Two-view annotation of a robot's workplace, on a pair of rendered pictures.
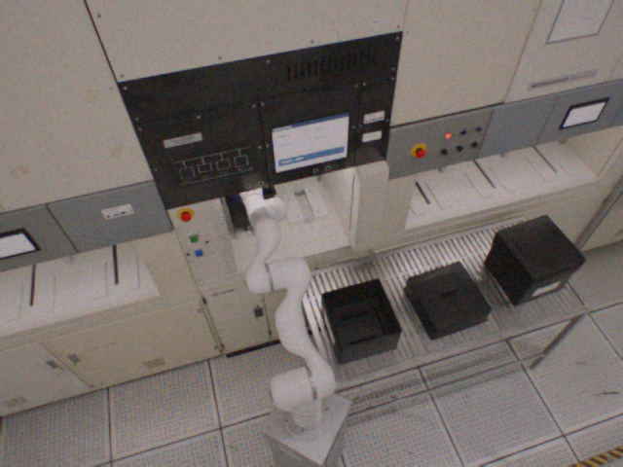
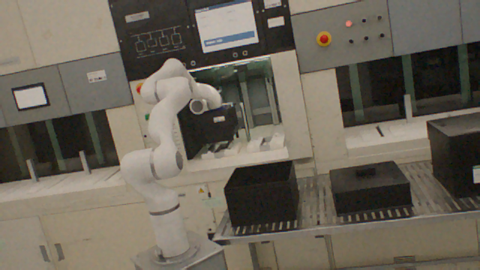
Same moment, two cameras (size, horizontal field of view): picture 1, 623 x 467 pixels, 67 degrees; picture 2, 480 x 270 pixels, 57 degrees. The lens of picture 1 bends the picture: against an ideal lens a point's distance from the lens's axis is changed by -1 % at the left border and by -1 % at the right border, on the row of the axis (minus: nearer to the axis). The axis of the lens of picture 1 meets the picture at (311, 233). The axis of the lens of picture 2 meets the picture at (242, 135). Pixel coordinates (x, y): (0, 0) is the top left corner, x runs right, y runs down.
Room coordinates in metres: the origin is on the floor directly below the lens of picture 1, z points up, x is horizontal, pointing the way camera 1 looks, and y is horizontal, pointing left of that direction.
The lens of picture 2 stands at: (-0.66, -1.00, 1.52)
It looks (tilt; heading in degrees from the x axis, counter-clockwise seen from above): 13 degrees down; 27
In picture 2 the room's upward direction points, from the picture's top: 12 degrees counter-clockwise
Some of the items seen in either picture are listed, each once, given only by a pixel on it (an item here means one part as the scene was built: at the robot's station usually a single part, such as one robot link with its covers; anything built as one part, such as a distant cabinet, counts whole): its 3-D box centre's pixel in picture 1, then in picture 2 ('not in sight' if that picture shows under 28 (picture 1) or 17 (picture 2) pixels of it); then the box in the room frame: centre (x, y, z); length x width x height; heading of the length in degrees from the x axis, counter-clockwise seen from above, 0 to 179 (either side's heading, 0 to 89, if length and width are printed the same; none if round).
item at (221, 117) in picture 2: (248, 193); (215, 118); (1.54, 0.29, 1.08); 0.24 x 0.20 x 0.32; 106
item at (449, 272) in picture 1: (447, 297); (367, 183); (1.08, -0.62, 0.83); 0.29 x 0.29 x 0.13; 18
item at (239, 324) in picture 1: (265, 184); (238, 127); (1.68, 0.23, 0.98); 0.95 x 0.88 x 1.95; 16
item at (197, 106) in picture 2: (258, 211); (201, 103); (1.30, 0.22, 1.21); 0.13 x 0.09 x 0.08; 16
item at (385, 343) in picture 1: (359, 320); (263, 192); (0.96, -0.20, 0.85); 0.28 x 0.28 x 0.17; 15
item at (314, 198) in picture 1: (304, 204); (266, 142); (1.61, 0.04, 0.89); 0.22 x 0.21 x 0.04; 16
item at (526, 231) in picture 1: (531, 261); (476, 151); (1.23, -1.03, 0.89); 0.29 x 0.29 x 0.25; 20
